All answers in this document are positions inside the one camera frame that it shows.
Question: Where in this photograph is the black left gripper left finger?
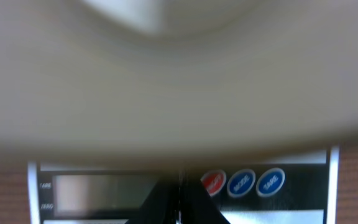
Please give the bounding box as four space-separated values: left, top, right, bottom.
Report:
126 174 181 224

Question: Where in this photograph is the cream round bowl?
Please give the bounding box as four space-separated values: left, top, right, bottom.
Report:
0 1 358 157

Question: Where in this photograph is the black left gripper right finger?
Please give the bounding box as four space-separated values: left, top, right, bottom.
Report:
180 170 229 224

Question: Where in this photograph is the white digital kitchen scale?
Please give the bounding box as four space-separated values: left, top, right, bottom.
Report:
27 146 339 224

